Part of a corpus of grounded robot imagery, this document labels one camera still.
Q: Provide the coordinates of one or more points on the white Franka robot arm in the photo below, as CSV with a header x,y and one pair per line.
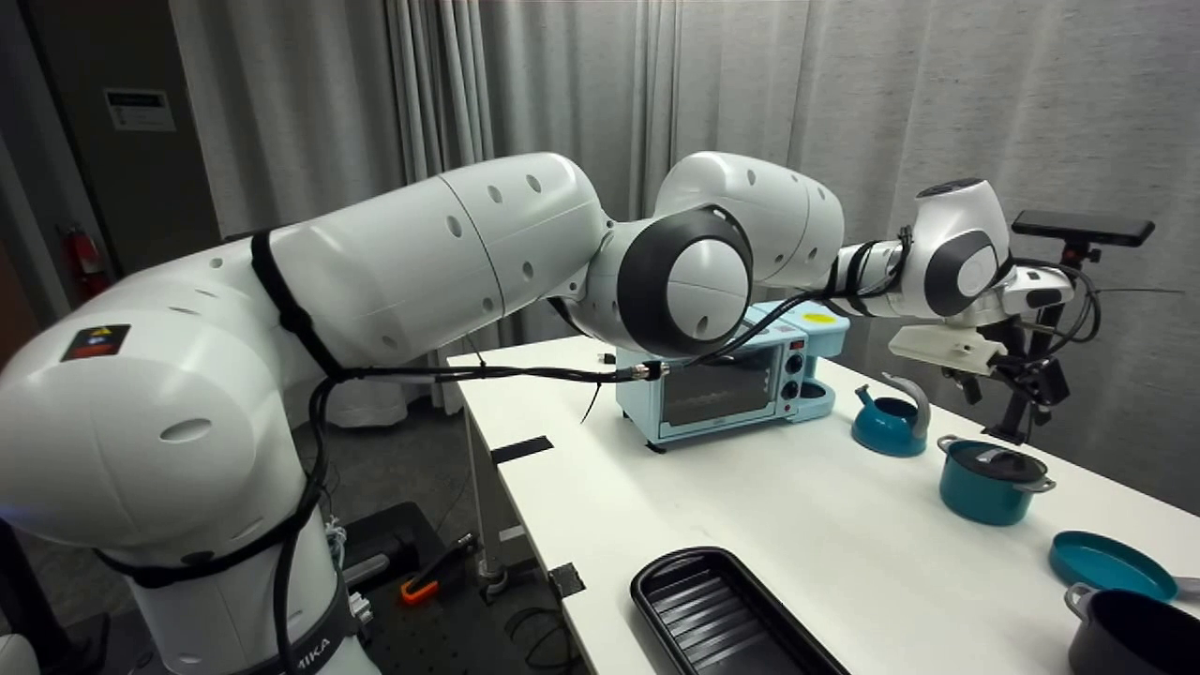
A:
x,y
437,263

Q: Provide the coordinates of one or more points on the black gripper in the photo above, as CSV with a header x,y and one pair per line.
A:
x,y
1029,345

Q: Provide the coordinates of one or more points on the black floor platform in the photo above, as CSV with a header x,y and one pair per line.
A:
x,y
469,630

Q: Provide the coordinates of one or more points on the teal frying pan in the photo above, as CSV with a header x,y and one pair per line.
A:
x,y
1107,565

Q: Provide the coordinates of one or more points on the black camera on stand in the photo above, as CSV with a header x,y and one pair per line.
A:
x,y
1087,225

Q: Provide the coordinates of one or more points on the red wall-mounted object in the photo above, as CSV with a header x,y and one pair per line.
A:
x,y
82,263

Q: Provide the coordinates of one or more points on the teal kettle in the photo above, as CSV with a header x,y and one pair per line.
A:
x,y
887,430

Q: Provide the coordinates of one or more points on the teal pot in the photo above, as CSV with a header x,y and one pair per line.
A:
x,y
986,495

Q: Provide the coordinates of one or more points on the black grill tray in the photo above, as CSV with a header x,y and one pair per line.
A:
x,y
715,620

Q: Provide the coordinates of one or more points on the grey curtain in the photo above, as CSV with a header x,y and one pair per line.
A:
x,y
750,88

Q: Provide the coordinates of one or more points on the light blue toaster oven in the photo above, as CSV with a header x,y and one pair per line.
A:
x,y
715,399

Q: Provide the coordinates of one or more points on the black tape strip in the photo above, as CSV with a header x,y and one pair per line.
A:
x,y
522,449
569,579

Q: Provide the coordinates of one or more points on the black pot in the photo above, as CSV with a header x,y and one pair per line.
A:
x,y
1131,639

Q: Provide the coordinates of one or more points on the metal table leg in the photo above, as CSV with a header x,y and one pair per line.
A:
x,y
481,499

